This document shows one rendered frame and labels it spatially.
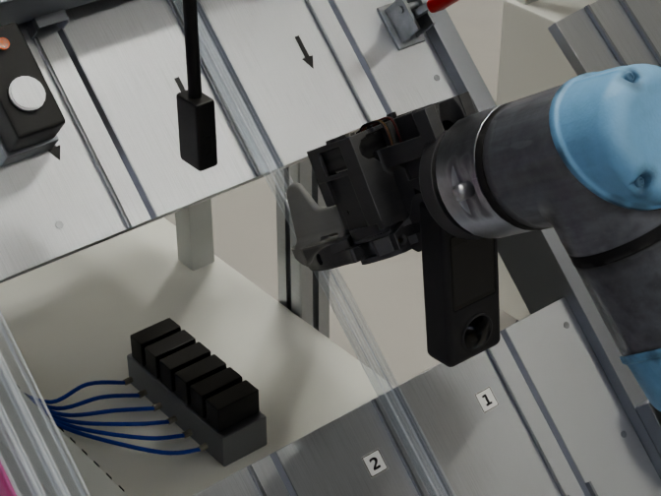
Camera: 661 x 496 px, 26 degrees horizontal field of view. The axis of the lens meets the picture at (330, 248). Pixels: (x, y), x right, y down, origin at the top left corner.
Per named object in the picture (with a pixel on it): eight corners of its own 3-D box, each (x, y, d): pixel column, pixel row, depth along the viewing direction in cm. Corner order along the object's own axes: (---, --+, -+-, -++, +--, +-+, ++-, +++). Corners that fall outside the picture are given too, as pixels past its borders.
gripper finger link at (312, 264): (335, 229, 99) (412, 209, 92) (344, 253, 99) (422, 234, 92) (284, 253, 97) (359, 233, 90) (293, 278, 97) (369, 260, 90)
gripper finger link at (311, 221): (274, 187, 103) (348, 162, 95) (304, 264, 103) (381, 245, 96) (241, 201, 101) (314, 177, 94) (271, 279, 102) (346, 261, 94)
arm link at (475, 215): (593, 204, 84) (495, 253, 80) (542, 216, 88) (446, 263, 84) (549, 85, 84) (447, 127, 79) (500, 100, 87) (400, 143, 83)
